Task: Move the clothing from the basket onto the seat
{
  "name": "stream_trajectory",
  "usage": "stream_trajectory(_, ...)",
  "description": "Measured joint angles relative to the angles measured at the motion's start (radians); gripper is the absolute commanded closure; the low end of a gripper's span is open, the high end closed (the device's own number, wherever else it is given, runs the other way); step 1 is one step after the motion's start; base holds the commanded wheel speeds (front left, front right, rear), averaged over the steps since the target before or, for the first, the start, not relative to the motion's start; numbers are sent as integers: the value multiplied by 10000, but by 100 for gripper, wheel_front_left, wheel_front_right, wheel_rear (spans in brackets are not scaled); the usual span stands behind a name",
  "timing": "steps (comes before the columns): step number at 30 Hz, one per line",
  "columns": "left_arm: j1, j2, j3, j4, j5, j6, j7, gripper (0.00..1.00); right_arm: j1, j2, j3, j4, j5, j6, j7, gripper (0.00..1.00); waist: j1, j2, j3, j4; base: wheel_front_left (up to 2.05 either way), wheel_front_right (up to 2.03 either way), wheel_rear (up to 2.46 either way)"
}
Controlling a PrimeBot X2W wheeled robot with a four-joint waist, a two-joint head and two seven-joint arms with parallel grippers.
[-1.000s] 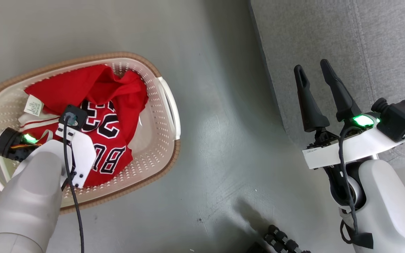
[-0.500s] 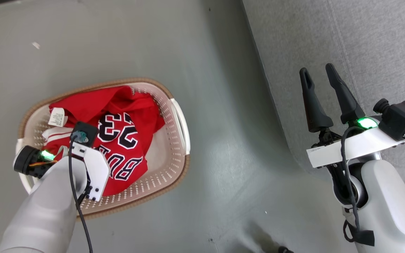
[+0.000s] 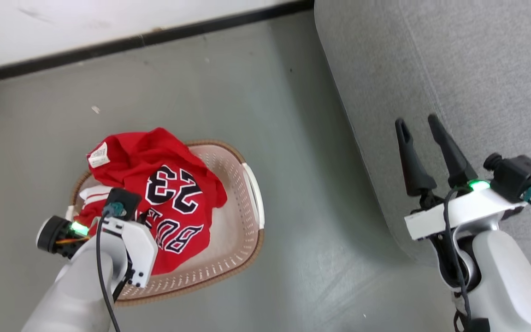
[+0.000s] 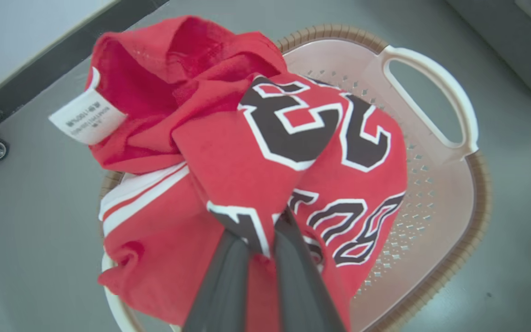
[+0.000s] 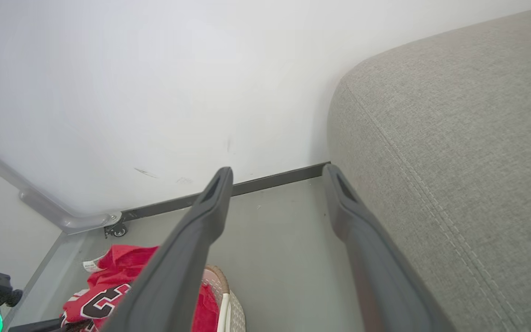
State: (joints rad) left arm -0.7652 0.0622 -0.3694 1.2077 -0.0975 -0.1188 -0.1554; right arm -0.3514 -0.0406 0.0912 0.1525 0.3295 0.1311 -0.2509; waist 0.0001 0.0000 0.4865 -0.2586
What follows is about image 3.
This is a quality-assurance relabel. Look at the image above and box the cream perforated laundry basket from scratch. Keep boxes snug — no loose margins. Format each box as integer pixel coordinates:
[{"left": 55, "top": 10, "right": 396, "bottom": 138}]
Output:
[{"left": 70, "top": 140, "right": 266, "bottom": 307}]

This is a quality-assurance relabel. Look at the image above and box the red basketball jersey number 23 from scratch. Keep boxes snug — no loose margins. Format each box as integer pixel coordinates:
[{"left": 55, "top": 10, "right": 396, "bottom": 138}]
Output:
[{"left": 74, "top": 128, "right": 228, "bottom": 276}]

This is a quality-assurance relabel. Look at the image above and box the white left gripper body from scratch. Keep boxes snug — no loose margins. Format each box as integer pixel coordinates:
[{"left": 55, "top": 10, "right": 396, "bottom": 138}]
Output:
[{"left": 36, "top": 215, "right": 158, "bottom": 288}]

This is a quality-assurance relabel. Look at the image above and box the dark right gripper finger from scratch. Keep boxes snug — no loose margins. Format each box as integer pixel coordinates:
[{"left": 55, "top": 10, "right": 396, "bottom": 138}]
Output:
[
  {"left": 428, "top": 114, "right": 478, "bottom": 188},
  {"left": 395, "top": 118, "right": 437, "bottom": 197}
]

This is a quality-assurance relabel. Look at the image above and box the grey fabric sofa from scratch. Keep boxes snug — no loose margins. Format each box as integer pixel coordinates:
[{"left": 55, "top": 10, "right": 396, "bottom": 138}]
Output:
[{"left": 314, "top": 0, "right": 531, "bottom": 268}]

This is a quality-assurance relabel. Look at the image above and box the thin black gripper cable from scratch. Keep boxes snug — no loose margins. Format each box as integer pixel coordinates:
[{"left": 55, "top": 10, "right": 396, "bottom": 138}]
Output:
[{"left": 442, "top": 186, "right": 473, "bottom": 332}]

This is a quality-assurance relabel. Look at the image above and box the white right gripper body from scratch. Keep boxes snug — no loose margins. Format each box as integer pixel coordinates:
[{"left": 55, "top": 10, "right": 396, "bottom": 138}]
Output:
[{"left": 405, "top": 184, "right": 527, "bottom": 241}]

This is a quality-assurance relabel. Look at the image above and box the black baseboard strip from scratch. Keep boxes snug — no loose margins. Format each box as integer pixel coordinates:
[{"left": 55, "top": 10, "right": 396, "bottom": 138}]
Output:
[{"left": 0, "top": 0, "right": 314, "bottom": 83}]

